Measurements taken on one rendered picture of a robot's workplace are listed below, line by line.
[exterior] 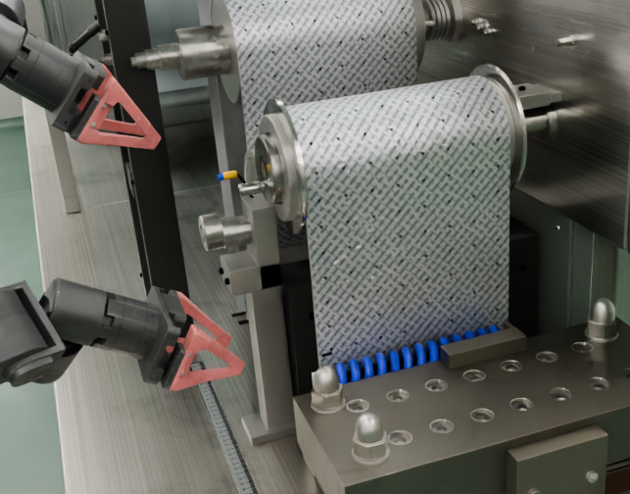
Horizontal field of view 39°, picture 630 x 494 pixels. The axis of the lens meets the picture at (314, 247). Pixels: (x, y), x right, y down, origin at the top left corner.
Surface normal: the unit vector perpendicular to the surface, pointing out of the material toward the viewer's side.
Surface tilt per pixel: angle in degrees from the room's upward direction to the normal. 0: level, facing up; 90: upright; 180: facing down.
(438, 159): 90
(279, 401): 90
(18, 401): 0
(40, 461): 0
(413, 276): 90
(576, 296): 90
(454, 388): 0
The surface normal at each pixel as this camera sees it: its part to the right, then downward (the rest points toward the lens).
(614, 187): -0.95, 0.19
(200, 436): -0.08, -0.91
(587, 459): 0.32, 0.36
